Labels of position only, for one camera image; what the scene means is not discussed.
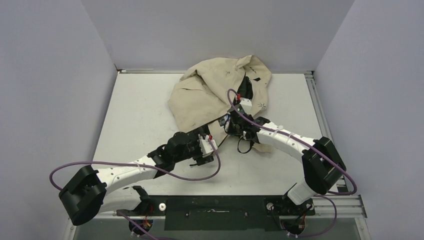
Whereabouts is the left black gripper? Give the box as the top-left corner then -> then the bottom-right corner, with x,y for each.
173,128 -> 213,164

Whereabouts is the beige zip jacket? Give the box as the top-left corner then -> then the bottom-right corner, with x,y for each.
168,55 -> 272,145

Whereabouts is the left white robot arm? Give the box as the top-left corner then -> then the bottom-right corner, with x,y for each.
58,132 -> 218,226

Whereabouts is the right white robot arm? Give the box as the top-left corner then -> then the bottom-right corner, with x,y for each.
227,110 -> 347,214

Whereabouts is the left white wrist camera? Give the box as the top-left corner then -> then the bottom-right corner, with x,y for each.
198,134 -> 218,158

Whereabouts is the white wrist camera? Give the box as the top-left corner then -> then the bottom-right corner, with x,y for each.
198,134 -> 218,158
237,97 -> 253,115

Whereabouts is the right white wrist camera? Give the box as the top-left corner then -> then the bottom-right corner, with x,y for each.
237,97 -> 253,115

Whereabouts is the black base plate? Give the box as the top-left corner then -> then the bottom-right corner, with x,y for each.
123,195 -> 316,232

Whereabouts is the aluminium frame rail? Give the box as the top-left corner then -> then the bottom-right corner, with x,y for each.
304,71 -> 367,219

